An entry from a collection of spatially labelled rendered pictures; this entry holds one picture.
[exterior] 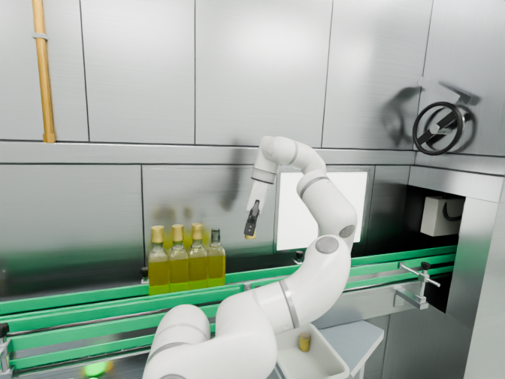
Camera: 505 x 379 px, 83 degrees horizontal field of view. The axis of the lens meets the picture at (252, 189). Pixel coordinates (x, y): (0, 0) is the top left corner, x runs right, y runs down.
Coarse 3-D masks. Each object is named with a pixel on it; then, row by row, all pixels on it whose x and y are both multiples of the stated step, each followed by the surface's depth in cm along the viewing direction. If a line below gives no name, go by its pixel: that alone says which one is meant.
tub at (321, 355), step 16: (288, 336) 91; (320, 336) 87; (288, 352) 90; (304, 352) 90; (320, 352) 86; (336, 352) 81; (288, 368) 83; (304, 368) 84; (320, 368) 84; (336, 368) 79
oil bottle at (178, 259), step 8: (184, 248) 87; (168, 256) 86; (176, 256) 85; (184, 256) 85; (168, 264) 88; (176, 264) 85; (184, 264) 86; (168, 272) 89; (176, 272) 85; (184, 272) 86; (168, 280) 90; (176, 280) 86; (184, 280) 87; (176, 288) 86; (184, 288) 87
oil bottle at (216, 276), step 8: (208, 248) 89; (216, 248) 89; (208, 256) 88; (216, 256) 88; (224, 256) 89; (208, 264) 88; (216, 264) 89; (224, 264) 90; (208, 272) 89; (216, 272) 89; (224, 272) 90; (208, 280) 89; (216, 280) 90; (224, 280) 91
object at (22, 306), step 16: (368, 256) 117; (384, 256) 120; (400, 256) 123; (416, 256) 126; (240, 272) 100; (256, 272) 101; (272, 272) 103; (288, 272) 106; (112, 288) 87; (128, 288) 88; (144, 288) 89; (0, 304) 77; (16, 304) 78; (32, 304) 80; (48, 304) 81; (64, 304) 82; (80, 304) 84
